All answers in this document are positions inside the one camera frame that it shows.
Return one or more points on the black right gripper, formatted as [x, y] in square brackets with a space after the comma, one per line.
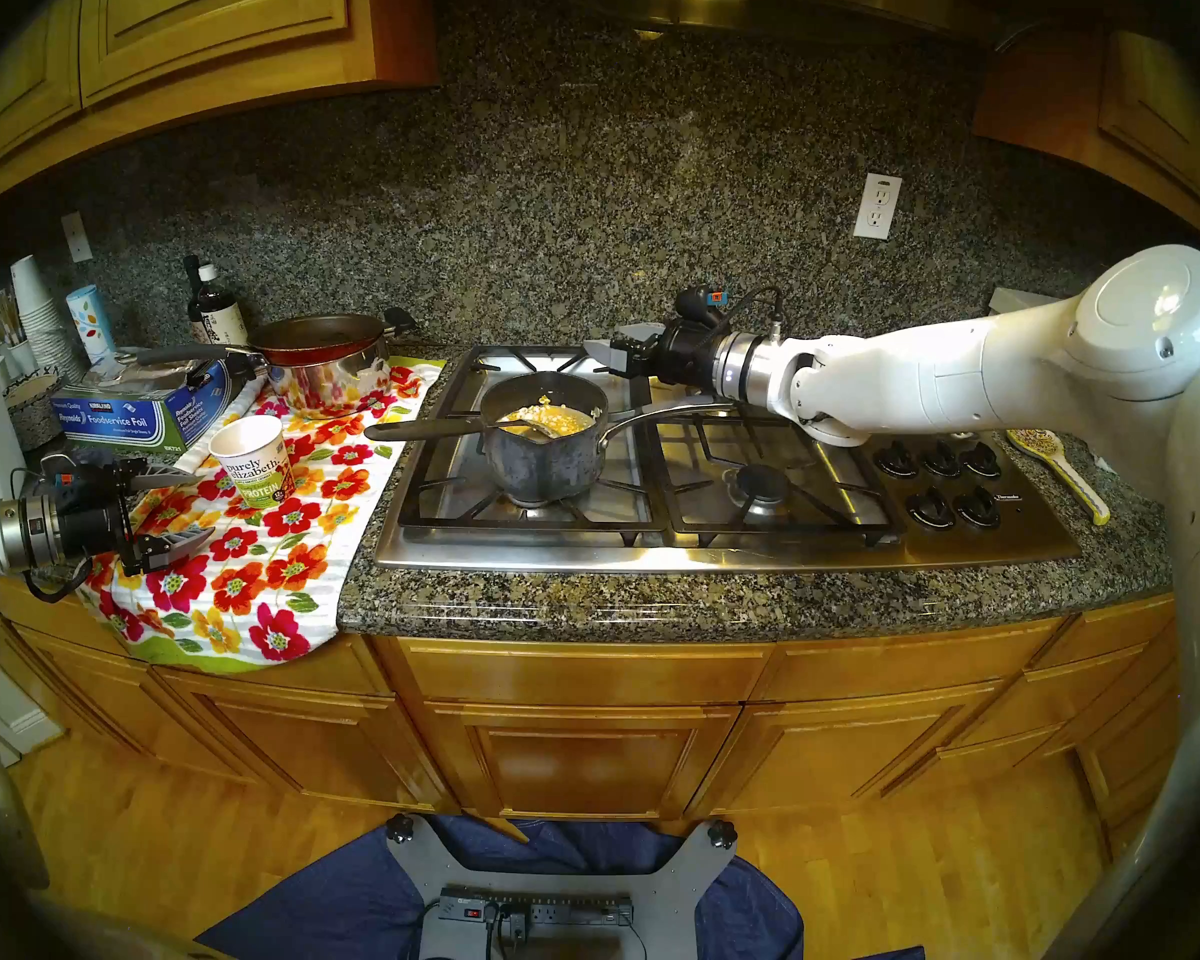
[675, 358]

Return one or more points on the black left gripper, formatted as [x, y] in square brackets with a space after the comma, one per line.
[95, 518]

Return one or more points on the white paper oats cup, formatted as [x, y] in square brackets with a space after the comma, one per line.
[252, 468]

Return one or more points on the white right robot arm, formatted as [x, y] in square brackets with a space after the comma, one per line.
[960, 378]

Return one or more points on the shiny steel pot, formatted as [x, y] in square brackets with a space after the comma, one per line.
[325, 388]

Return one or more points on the yellow ceramic spoon rest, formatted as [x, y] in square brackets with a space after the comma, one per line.
[1035, 443]

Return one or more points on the grain mix in saucepan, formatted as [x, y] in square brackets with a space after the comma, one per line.
[560, 420]

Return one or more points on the blue foil sheet box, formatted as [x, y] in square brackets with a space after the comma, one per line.
[130, 418]

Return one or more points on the floral kitchen towel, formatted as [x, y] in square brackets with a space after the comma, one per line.
[250, 578]

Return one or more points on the crumpled foil sheet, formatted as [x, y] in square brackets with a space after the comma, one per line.
[150, 368]

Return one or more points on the dark grey saucepan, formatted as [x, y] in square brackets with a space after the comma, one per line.
[540, 468]

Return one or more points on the patterned round canister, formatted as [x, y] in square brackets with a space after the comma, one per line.
[32, 413]

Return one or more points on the dark bottle white cap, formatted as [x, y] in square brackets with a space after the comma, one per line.
[222, 318]

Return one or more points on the white cup with wooden sticks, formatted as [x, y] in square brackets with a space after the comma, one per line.
[18, 358]

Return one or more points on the dark bottle black cap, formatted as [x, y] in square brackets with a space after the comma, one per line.
[191, 288]

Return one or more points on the red frying pan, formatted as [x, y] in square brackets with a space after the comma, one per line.
[315, 340]

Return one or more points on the stainless gas cooktop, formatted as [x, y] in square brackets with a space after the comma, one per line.
[720, 553]

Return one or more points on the white paper cup stack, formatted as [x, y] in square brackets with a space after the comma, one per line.
[40, 318]

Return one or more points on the black cooktop knob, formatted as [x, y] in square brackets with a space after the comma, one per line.
[982, 459]
[897, 459]
[930, 509]
[978, 509]
[942, 459]

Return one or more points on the wooden base cabinet run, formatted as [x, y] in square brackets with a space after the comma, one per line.
[580, 748]

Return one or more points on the blue fabric cover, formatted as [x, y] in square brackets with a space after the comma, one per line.
[340, 898]

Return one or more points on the grey power strip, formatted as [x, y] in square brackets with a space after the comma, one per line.
[560, 908]

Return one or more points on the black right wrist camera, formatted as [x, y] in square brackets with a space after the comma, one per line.
[698, 306]

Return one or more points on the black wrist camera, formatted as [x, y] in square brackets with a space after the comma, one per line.
[75, 471]
[698, 306]

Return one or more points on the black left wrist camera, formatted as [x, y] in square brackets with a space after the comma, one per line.
[75, 471]

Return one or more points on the white wall outlet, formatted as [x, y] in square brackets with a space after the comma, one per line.
[877, 206]

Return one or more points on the black base plate knob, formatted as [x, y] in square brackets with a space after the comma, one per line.
[400, 827]
[722, 834]

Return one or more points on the wooden wall cabinet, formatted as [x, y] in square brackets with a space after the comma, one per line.
[210, 28]
[1140, 118]

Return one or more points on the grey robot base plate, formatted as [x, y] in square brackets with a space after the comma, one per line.
[680, 888]

